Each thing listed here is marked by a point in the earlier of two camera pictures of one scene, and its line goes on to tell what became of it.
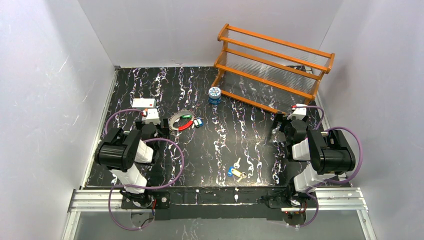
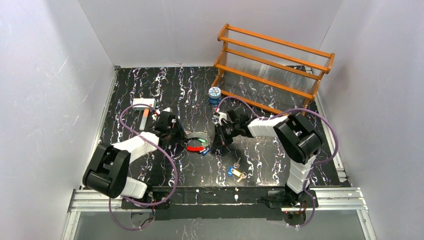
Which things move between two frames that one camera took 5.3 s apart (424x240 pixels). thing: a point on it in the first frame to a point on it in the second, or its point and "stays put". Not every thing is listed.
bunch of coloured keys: [175, 116] to [196, 141]
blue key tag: [230, 173] stays put
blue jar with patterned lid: [214, 95] stays put
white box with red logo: [150, 103] stays put
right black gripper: [282, 123] to [219, 136]
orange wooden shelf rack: [278, 74] stays put
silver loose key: [237, 165] stays put
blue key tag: [200, 121] to [204, 153]
